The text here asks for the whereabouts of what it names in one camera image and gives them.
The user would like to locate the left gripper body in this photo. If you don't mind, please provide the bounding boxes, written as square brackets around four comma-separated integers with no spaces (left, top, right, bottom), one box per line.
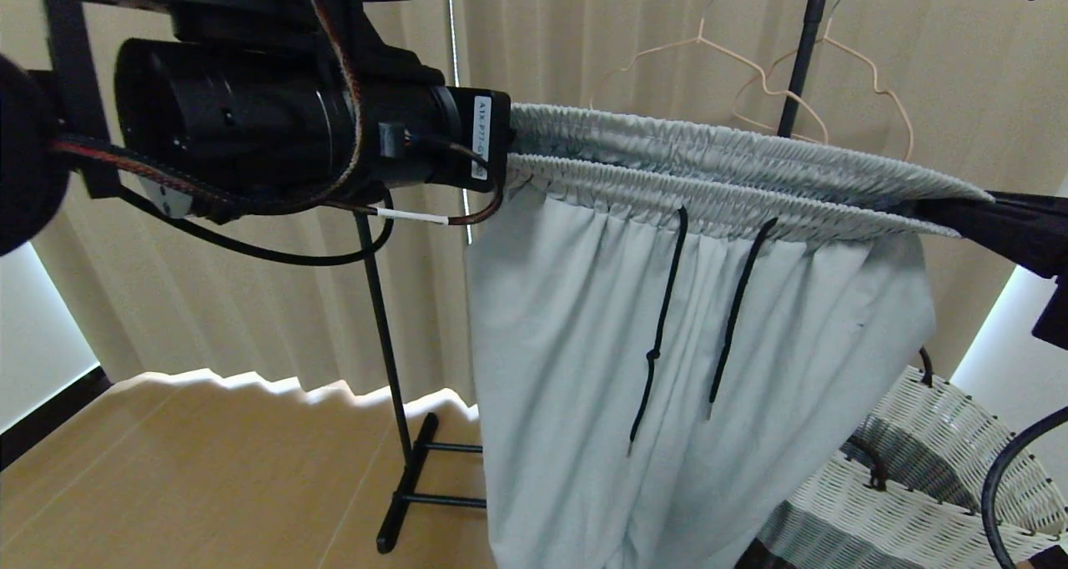
[114,38,512,221]

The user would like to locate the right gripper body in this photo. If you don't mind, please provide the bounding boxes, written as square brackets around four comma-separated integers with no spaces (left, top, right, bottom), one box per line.
[1032,275,1068,350]

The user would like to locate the pink clothes hanger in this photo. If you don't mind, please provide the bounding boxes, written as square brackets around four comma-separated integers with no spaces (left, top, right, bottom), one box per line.
[733,0,916,163]
[588,0,831,146]

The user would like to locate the pale grey shorts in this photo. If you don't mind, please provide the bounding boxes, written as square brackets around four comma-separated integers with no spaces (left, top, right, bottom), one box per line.
[463,102,994,569]

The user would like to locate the white laundry basket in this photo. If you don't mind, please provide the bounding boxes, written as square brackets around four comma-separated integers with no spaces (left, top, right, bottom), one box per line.
[755,348,1068,569]

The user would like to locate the beige curtain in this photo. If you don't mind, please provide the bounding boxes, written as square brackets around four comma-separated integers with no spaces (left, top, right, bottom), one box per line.
[0,0,1068,407]

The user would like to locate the black cable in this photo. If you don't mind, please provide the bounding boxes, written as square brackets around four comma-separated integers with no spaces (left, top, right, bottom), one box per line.
[117,181,395,267]
[982,406,1068,569]

